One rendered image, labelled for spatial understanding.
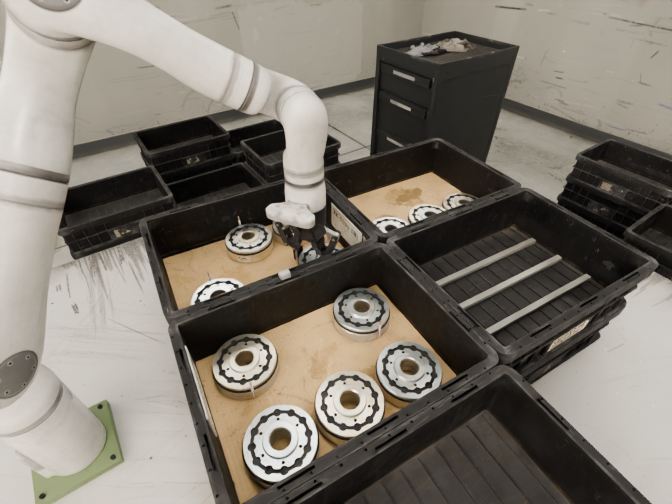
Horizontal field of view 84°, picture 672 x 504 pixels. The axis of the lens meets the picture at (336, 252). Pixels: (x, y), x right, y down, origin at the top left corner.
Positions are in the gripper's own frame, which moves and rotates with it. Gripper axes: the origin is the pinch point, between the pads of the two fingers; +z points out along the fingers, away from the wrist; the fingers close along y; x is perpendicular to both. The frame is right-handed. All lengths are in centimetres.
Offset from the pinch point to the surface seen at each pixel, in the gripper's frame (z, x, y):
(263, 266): 2.2, 4.1, 9.2
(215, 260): 2.2, 6.5, 19.9
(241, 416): 2.2, 33.5, -4.7
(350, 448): -7.8, 35.0, -22.6
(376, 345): 2.2, 13.7, -19.5
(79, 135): 69, -124, 259
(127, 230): 34, -21, 88
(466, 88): 10, -156, -13
